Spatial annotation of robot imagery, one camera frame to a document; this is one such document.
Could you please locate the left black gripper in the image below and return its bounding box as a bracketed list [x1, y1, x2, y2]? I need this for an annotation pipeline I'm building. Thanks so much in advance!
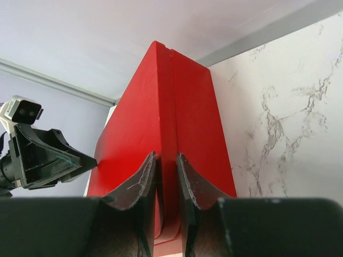
[1, 124, 97, 198]

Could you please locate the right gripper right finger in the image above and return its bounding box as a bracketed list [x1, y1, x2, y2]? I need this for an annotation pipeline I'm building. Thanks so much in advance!
[177, 154, 342, 256]

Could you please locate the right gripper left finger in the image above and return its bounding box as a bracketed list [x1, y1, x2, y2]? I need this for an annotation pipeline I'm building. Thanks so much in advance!
[1, 152, 157, 256]

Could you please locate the red chocolate box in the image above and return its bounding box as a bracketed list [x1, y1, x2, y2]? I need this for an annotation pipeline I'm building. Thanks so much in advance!
[154, 44, 237, 256]

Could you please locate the red box lid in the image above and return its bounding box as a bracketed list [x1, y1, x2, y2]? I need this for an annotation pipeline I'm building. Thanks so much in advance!
[87, 41, 176, 196]

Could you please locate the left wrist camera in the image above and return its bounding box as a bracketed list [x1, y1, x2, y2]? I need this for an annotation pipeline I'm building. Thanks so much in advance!
[1, 95, 44, 134]

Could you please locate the aluminium frame rail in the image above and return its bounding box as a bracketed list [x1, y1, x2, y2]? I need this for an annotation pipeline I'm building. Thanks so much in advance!
[1, 59, 120, 107]

